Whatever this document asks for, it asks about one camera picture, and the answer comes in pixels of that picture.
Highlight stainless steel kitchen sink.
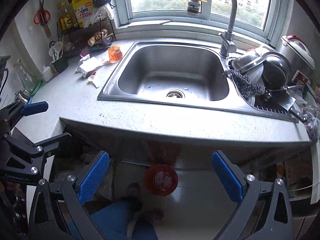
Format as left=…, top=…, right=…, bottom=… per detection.
left=97, top=41, right=298, bottom=122

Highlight black utensil holder cup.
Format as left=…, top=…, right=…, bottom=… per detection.
left=53, top=57, right=68, bottom=73

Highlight orange handled scissors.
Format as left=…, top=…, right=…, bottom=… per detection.
left=33, top=0, right=51, bottom=37

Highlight green glass jar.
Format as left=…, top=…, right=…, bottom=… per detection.
left=14, top=59, right=41, bottom=96

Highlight grey gooseneck faucet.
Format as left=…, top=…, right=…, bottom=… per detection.
left=187, top=0, right=238, bottom=57

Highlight steel mixing bowl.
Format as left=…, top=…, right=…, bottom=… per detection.
left=231, top=50, right=264, bottom=74

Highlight ginger root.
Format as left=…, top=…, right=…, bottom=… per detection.
left=87, top=29, right=108, bottom=47

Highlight white paper towel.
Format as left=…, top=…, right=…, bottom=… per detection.
left=82, top=56, right=106, bottom=75

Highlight black wire rack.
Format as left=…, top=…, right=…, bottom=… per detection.
left=58, top=18, right=117, bottom=57

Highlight orange plastic cup wrapper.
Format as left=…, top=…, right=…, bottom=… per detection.
left=108, top=45, right=123, bottom=63

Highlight black scouring cloth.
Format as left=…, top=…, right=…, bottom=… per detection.
left=223, top=69, right=264, bottom=100

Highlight red trash bin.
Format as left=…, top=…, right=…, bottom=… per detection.
left=143, top=164, right=178, bottom=196

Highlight kitchen cleaver knife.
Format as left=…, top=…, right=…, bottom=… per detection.
left=271, top=91, right=308, bottom=124

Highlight white rice cooker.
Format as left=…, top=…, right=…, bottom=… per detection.
left=278, top=35, right=315, bottom=84

